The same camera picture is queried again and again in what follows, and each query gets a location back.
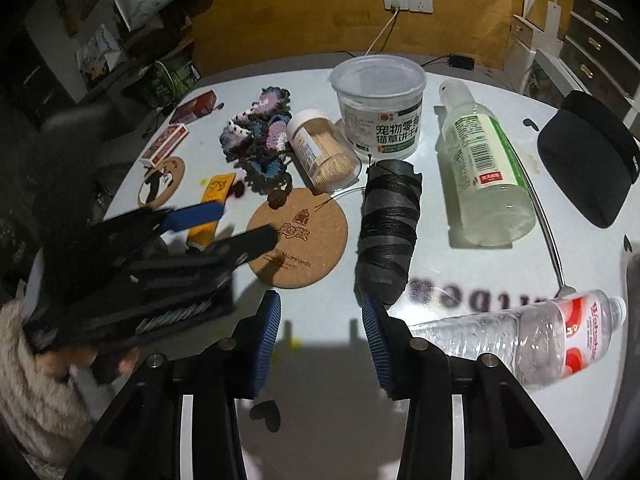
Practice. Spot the person's left forearm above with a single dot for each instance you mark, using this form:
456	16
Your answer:
35	400

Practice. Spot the green label spray bottle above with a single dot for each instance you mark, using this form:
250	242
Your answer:
482	170

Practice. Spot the dark red box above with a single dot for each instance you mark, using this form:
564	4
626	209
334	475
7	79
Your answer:
196	106

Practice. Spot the floral printed box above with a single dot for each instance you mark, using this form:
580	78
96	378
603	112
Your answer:
550	75

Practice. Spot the person's left hand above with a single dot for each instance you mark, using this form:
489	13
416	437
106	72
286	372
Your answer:
75	364

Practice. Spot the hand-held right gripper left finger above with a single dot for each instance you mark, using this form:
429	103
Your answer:
267	340

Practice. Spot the printed cork coaster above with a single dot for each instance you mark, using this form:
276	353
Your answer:
300	245

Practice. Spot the black power adapter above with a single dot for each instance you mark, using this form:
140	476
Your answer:
461	61

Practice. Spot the picture books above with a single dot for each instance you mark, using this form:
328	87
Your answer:
100	55

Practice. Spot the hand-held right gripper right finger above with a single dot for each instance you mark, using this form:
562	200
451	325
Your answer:
380	350

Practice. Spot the toothpick jar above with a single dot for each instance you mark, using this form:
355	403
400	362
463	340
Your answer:
320	152

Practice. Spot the panda cork coaster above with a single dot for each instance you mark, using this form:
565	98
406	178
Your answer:
161	182

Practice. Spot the black thread spool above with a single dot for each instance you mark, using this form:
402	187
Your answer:
387	230

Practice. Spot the black visor cap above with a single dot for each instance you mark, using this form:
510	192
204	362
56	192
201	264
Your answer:
590	160

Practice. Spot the crochet flower bundle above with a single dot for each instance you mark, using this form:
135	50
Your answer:
260	140

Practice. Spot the clear plastic tub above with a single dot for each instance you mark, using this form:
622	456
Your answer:
377	110

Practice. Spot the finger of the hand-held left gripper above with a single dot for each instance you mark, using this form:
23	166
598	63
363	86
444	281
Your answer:
250	242
200	215

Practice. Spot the orange cream tube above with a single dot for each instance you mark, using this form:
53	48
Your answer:
217	185

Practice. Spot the clear water bottle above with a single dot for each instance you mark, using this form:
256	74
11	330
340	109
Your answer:
525	340

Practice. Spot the small wooden drawer box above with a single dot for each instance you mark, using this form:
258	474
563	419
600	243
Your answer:
530	45

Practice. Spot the playing card box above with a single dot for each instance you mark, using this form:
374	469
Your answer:
165	146

